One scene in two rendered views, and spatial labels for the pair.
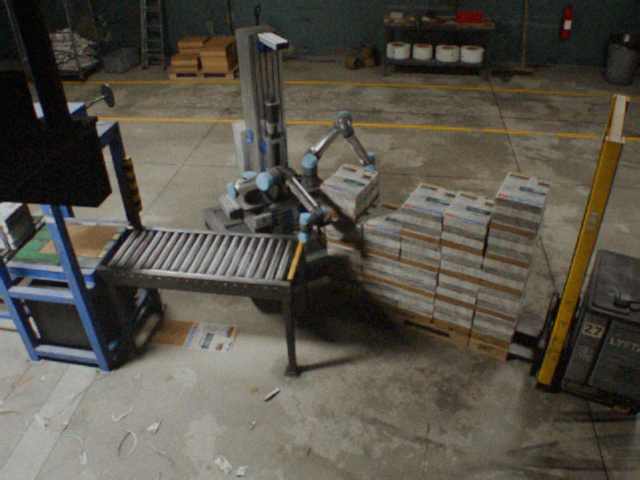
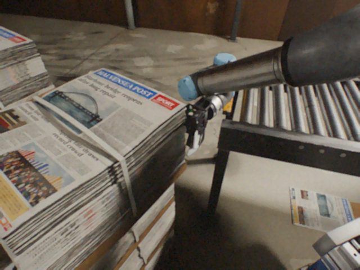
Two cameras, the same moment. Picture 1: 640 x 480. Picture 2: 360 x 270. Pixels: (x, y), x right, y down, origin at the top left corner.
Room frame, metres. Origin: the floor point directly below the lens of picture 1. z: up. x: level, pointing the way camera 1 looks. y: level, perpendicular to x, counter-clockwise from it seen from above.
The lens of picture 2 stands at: (3.78, -0.01, 1.34)
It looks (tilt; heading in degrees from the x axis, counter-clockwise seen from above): 44 degrees down; 185
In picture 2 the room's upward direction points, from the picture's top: straight up
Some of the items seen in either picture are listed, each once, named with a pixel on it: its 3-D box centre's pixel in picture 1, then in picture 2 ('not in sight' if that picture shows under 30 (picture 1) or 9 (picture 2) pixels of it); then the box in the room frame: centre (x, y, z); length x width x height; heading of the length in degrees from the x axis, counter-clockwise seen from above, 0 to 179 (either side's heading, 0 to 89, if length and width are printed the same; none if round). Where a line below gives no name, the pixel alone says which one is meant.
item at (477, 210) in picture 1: (472, 208); not in sight; (3.03, -1.02, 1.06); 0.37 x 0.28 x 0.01; 148
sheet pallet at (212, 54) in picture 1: (206, 57); not in sight; (9.70, 1.85, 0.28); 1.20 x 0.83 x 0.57; 80
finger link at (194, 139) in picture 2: not in sight; (193, 140); (3.32, -0.01, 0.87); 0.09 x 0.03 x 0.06; 177
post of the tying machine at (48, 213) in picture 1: (77, 286); not in sight; (2.72, 1.58, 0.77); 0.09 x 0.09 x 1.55; 80
